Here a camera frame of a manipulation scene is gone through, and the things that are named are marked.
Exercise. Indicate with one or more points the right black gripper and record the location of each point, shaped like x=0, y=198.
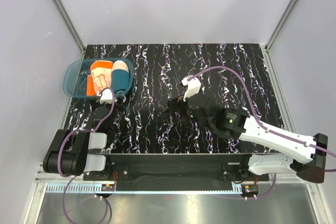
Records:
x=177, y=102

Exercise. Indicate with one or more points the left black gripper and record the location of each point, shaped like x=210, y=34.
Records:
x=111, y=99

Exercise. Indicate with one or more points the orange and cream Doraemon towel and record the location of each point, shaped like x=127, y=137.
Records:
x=99, y=77

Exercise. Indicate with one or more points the teal and cream Doraemon towel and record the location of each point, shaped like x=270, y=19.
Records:
x=120, y=77

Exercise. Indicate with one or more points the translucent blue plastic tray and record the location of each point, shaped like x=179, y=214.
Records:
x=75, y=81

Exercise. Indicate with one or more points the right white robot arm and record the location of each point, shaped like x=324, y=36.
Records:
x=302, y=155

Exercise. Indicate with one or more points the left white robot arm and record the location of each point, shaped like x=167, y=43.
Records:
x=68, y=153

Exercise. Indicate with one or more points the right small circuit board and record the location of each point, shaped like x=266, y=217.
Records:
x=251, y=189

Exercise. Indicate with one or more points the small circuit board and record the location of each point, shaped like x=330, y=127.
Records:
x=108, y=187
x=251, y=189

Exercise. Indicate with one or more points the left small circuit board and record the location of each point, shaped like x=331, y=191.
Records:
x=108, y=187

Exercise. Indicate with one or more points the slotted white cable duct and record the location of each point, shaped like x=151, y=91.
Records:
x=123, y=188

